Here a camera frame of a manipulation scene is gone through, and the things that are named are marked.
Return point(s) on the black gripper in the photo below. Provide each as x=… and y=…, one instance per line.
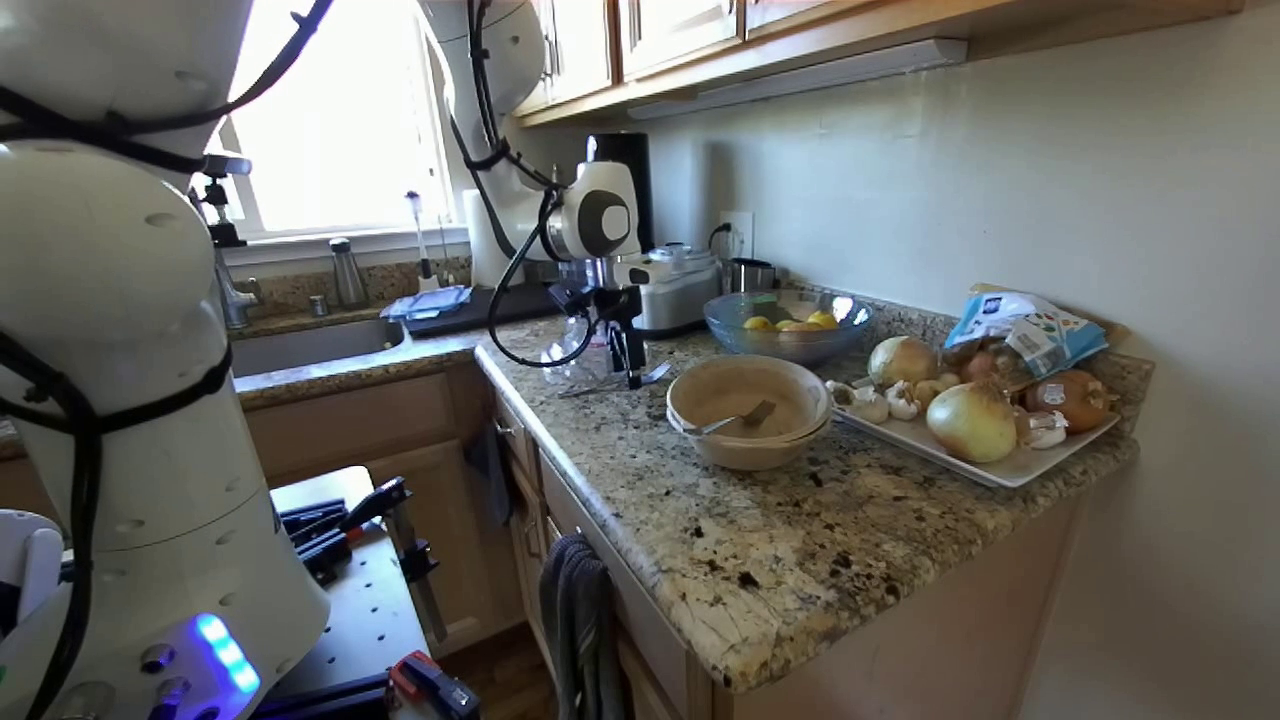
x=617, y=296

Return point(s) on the metal spoon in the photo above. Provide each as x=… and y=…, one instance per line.
x=656, y=370

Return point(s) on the cream ceramic bowl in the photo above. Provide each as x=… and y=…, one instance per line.
x=786, y=392
x=754, y=458

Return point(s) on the clear glass bowl pink label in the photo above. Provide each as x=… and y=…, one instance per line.
x=567, y=350

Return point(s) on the glass fruit bowl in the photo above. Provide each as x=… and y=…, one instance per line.
x=792, y=346

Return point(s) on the silver kitchen appliance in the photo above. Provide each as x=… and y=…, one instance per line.
x=682, y=290

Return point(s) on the black ribbed drying mat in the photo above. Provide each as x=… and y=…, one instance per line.
x=513, y=307

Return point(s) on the yellow lemon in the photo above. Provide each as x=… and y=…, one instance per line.
x=758, y=324
x=816, y=320

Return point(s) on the white paper towel roll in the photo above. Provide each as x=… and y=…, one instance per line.
x=477, y=247

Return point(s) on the pale blue container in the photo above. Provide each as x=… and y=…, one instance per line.
x=427, y=310

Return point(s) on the black soda maker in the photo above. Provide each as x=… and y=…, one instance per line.
x=633, y=150

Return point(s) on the wooden lower cabinets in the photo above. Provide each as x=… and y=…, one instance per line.
x=385, y=453

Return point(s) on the wooden cabinets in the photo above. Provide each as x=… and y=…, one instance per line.
x=692, y=33
x=385, y=453

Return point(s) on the dark hanging towel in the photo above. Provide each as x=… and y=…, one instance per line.
x=581, y=626

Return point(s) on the small yellow onion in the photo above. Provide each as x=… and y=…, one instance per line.
x=902, y=361

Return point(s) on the soap dispenser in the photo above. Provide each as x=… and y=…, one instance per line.
x=347, y=277

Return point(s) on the steel kitchen sink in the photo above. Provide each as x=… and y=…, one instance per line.
x=312, y=346

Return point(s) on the under-cabinet light strip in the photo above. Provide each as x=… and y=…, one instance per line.
x=801, y=78

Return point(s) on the wooden upper cabinets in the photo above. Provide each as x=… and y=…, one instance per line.
x=692, y=33

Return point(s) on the black red clamp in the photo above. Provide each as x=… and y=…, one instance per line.
x=334, y=526

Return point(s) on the large yellow onion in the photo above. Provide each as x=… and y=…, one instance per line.
x=973, y=423

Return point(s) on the black perforated cart top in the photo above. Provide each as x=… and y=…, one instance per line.
x=363, y=601

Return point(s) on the brown onion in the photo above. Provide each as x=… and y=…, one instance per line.
x=1074, y=397
x=994, y=361

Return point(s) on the red blue hand tool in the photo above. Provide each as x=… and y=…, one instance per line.
x=432, y=687

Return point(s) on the blue white mushroom bag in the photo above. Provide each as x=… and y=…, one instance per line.
x=1035, y=331

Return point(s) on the white mushroom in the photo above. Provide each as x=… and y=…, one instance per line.
x=1045, y=428

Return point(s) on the white wall outlet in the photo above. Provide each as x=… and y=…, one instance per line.
x=735, y=234

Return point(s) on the black camera on stand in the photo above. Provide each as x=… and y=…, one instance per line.
x=222, y=200

